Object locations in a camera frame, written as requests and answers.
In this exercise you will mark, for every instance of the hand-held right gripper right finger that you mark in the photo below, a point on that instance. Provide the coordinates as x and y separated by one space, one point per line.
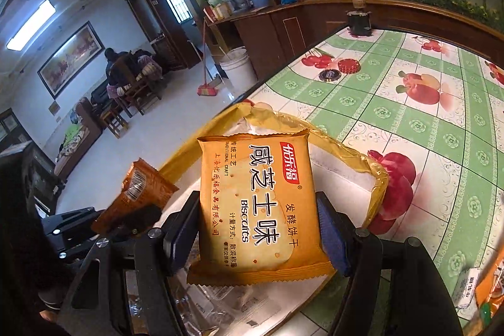
334 237

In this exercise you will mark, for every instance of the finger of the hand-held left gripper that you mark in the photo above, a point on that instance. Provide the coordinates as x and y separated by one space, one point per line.
71 227

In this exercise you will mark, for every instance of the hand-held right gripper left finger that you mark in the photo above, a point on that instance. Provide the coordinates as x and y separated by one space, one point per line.
181 237

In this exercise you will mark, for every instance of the orange snack packet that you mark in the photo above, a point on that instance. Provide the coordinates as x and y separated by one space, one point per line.
492 287
138 194

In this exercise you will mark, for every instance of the yellow plastic bag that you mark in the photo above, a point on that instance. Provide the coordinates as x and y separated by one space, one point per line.
342 170

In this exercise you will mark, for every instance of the orange biscuit packet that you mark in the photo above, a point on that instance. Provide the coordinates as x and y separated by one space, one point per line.
256 182

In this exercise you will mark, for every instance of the small white candy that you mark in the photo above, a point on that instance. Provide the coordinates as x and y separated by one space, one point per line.
468 287

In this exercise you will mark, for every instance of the wooden bench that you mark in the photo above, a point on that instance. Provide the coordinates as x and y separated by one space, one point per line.
76 147

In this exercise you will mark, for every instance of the small wooden stool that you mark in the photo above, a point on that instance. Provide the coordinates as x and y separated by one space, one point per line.
114 125

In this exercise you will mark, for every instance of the green fruit-print tablecloth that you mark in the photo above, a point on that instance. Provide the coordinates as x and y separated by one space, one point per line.
393 123

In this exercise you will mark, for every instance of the red broom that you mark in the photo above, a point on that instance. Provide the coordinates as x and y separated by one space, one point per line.
207 88

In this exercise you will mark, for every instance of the wooden chair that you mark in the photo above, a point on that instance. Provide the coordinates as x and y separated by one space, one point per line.
139 84

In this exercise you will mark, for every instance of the black bottle cap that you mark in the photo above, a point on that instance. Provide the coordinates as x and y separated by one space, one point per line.
328 75

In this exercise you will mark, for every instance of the red bottle cap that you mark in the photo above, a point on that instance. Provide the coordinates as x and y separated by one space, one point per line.
349 65

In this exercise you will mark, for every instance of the white plastic bucket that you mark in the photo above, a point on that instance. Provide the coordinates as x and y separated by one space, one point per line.
238 70

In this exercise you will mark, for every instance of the ceiling light panel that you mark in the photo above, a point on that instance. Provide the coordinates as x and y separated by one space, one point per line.
31 25

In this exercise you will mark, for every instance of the brown wooden cabinet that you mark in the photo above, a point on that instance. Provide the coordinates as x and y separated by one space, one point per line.
267 40

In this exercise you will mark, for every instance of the dark glass jar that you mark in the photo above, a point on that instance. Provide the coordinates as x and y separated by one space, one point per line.
359 21

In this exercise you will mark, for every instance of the orange carton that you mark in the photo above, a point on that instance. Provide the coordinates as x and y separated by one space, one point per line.
218 12

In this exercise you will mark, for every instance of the barred window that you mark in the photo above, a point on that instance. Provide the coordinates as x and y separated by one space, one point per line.
175 1

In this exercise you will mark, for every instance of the framed wall painting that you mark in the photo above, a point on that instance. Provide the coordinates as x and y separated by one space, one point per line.
71 58

